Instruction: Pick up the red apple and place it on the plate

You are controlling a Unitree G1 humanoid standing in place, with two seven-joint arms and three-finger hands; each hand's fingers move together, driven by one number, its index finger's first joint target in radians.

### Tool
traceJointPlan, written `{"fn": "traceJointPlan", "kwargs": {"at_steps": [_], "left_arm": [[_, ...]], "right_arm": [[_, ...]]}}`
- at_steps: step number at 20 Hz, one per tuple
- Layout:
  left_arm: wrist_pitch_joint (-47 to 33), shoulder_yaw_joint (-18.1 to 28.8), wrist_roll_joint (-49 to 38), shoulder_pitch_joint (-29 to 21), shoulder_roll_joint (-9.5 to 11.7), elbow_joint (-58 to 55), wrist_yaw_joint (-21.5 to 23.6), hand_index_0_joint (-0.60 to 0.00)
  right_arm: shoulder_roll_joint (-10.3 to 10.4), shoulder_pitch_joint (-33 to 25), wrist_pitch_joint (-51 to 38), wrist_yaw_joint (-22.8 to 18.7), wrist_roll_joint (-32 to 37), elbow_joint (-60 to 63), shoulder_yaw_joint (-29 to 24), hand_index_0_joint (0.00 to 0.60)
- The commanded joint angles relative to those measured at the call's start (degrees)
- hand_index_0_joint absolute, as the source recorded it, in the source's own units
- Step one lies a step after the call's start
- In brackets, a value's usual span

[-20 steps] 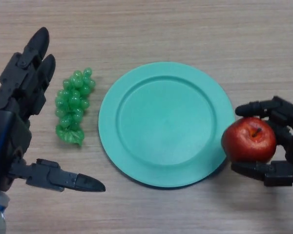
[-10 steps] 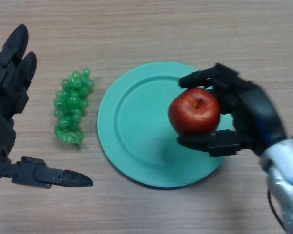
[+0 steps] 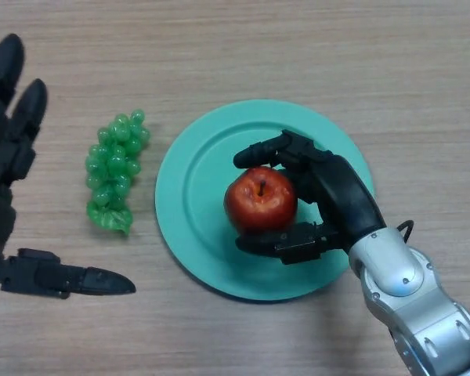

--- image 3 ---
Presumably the red apple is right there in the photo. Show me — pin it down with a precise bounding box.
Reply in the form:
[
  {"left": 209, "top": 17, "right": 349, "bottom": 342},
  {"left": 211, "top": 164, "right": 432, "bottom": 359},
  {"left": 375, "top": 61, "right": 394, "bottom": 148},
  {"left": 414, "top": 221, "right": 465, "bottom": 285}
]
[{"left": 223, "top": 165, "right": 299, "bottom": 237}]

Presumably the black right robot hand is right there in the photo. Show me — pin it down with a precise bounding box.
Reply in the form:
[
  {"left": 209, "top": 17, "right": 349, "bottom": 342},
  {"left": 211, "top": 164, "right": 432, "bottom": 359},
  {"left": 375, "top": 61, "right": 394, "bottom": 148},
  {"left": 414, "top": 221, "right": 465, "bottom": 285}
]
[{"left": 233, "top": 129, "right": 389, "bottom": 266}]

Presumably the green round plate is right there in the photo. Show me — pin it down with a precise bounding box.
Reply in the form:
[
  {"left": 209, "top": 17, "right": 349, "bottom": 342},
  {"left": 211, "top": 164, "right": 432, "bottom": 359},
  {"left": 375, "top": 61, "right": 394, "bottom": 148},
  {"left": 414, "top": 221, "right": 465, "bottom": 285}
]
[{"left": 154, "top": 99, "right": 376, "bottom": 302}]

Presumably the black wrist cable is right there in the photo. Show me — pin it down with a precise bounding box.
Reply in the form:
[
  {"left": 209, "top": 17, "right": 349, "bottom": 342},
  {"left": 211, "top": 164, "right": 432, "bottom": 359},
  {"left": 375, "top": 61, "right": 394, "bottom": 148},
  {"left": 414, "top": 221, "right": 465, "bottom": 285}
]
[{"left": 396, "top": 219, "right": 415, "bottom": 244}]

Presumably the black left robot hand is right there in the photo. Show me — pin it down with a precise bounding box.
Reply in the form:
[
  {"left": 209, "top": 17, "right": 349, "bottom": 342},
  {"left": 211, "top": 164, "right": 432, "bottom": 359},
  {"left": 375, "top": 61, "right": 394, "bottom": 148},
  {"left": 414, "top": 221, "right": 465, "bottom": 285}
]
[{"left": 0, "top": 33, "right": 137, "bottom": 300}]

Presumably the green grape bunch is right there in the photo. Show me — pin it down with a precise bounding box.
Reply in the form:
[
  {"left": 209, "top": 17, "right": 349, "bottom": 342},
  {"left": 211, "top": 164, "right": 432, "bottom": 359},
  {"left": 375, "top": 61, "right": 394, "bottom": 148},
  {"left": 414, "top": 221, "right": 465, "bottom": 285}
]
[{"left": 85, "top": 108, "right": 151, "bottom": 237}]

